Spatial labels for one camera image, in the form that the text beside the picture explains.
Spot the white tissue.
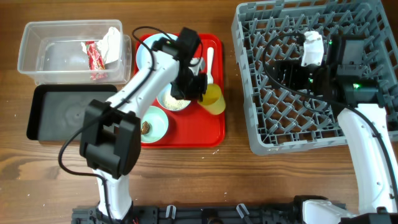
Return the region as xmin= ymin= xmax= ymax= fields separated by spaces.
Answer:
xmin=81 ymin=27 xmax=121 ymax=66

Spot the black plastic tray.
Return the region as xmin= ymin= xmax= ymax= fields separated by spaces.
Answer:
xmin=26 ymin=84 xmax=118 ymax=141

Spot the white bowl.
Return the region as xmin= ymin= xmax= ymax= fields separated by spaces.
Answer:
xmin=156 ymin=84 xmax=191 ymax=111

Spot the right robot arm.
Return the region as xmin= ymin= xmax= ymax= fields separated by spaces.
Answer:
xmin=266 ymin=31 xmax=397 ymax=223

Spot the grey dishwasher rack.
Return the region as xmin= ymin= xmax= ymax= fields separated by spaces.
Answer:
xmin=231 ymin=1 xmax=397 ymax=155

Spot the white plastic spoon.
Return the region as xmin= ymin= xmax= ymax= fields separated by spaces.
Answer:
xmin=206 ymin=47 xmax=215 ymax=84

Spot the red serving tray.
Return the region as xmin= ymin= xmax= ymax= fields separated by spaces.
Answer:
xmin=142 ymin=33 xmax=226 ymax=148

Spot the brown food scrap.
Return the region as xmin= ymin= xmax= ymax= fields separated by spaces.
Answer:
xmin=141 ymin=121 xmax=151 ymax=135

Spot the red snack wrapper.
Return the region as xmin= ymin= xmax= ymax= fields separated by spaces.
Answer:
xmin=83 ymin=40 xmax=107 ymax=81

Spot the yellow plastic cup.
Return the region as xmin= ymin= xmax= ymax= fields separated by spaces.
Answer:
xmin=198 ymin=83 xmax=226 ymax=115

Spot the clear plastic bin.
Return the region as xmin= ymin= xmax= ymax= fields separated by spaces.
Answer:
xmin=17 ymin=19 xmax=132 ymax=84

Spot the green bowl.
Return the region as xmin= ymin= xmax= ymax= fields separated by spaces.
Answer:
xmin=141 ymin=106 xmax=169 ymax=144

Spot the light blue plate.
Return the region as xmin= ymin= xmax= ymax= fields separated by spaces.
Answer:
xmin=136 ymin=33 xmax=178 ymax=71

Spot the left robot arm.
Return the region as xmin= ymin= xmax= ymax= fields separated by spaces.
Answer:
xmin=79 ymin=27 xmax=207 ymax=223

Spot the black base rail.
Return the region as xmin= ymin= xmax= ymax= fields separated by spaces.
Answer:
xmin=70 ymin=203 xmax=348 ymax=224

